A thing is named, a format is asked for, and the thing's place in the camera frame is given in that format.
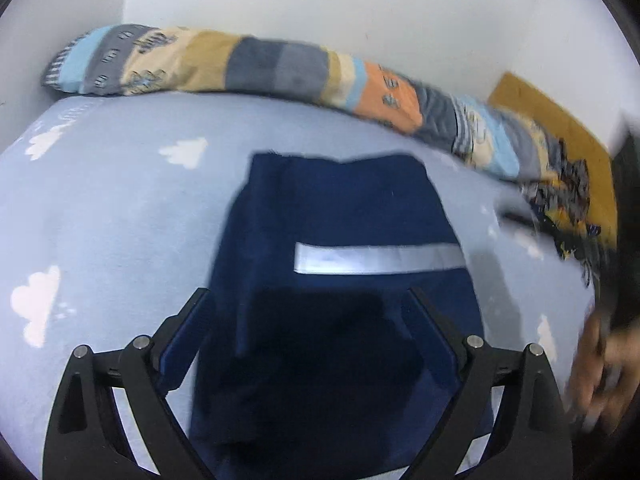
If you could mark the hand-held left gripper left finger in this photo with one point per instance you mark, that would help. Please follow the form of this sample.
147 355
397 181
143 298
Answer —
182 340

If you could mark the person's right hand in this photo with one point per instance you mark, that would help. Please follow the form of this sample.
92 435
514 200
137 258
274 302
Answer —
607 365

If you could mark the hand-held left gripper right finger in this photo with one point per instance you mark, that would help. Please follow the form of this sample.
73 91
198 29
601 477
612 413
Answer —
437 340

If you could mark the yellow patterned cushion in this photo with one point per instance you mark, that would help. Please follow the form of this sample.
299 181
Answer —
565 125

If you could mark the patchwork printed quilt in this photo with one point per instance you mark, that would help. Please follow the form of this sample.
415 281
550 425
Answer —
260 65

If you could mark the navy blue work garment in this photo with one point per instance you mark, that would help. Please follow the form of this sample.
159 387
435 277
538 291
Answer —
325 210

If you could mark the light blue cloud-print bed sheet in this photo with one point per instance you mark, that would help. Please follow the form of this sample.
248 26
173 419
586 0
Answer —
125 210

